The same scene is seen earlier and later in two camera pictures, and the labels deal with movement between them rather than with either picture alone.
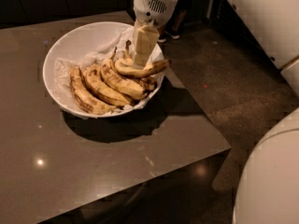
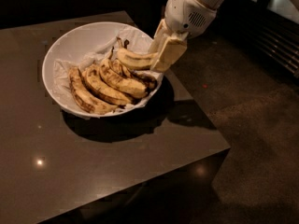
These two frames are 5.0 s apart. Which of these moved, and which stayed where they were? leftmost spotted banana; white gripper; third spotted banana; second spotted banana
Moved: white gripper
Stayed: third spotted banana; second spotted banana; leftmost spotted banana
